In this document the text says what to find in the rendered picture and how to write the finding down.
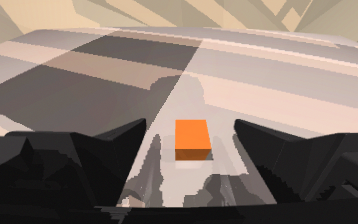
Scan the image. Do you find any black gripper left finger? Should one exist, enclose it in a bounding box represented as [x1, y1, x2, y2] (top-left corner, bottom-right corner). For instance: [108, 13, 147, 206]
[5, 118, 146, 207]

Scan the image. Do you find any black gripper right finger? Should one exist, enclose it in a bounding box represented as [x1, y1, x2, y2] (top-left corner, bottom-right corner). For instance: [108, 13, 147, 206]
[233, 119, 358, 203]

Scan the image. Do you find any orange block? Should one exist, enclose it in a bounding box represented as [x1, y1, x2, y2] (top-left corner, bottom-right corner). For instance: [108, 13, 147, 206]
[175, 120, 211, 161]

